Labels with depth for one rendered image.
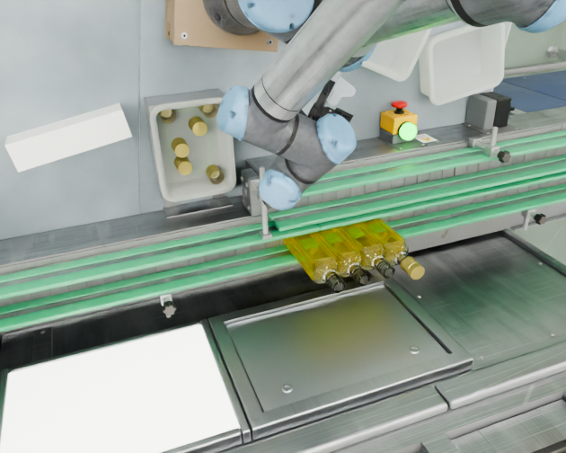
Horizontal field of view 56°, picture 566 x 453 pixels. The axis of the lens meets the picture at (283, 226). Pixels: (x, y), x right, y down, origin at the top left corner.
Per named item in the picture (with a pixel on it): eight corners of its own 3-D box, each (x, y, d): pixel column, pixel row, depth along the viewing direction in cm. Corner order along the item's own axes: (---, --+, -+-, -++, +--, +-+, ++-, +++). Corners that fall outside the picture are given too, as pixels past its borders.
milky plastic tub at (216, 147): (157, 190, 128) (163, 204, 121) (142, 97, 118) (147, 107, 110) (227, 177, 133) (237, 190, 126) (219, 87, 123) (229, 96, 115)
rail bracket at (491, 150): (464, 146, 140) (499, 164, 129) (467, 119, 136) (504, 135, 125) (477, 145, 141) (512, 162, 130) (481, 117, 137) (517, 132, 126)
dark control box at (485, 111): (464, 121, 152) (483, 130, 145) (467, 93, 148) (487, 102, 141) (488, 118, 154) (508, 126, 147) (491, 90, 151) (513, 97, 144)
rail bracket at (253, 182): (250, 224, 126) (267, 249, 116) (245, 157, 118) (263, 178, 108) (261, 222, 127) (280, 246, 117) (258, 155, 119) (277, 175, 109)
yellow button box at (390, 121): (377, 136, 144) (392, 145, 138) (379, 109, 140) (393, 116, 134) (401, 132, 146) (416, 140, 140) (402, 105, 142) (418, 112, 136)
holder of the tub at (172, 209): (161, 208, 131) (166, 222, 125) (143, 97, 118) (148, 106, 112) (228, 196, 136) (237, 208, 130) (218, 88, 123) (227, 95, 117)
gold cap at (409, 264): (400, 258, 116) (411, 268, 112) (413, 253, 117) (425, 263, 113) (399, 271, 118) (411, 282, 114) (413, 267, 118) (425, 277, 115)
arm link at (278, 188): (307, 199, 90) (279, 220, 96) (328, 163, 98) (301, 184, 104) (273, 168, 89) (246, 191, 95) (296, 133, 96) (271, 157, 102)
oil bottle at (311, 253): (282, 243, 132) (317, 288, 115) (281, 223, 130) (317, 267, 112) (304, 238, 134) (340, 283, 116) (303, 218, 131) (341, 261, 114)
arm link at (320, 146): (306, 133, 80) (266, 169, 88) (363, 158, 85) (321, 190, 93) (305, 93, 84) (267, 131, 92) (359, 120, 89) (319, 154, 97)
